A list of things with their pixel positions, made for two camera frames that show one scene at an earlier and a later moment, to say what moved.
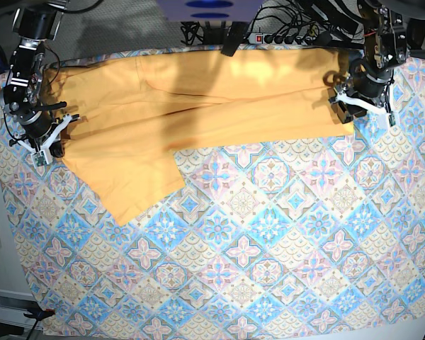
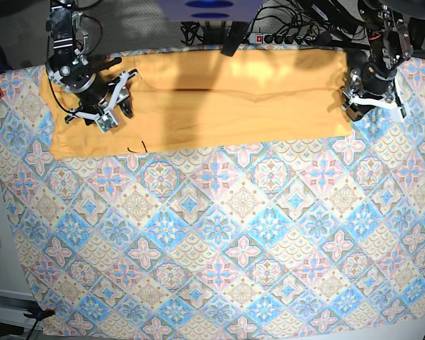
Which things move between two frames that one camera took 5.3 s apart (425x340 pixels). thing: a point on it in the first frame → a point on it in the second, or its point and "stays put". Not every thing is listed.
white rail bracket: (9, 307) stays put
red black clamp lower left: (38, 315) stays put
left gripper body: (40, 131) → (100, 98)
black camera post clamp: (235, 35) stays put
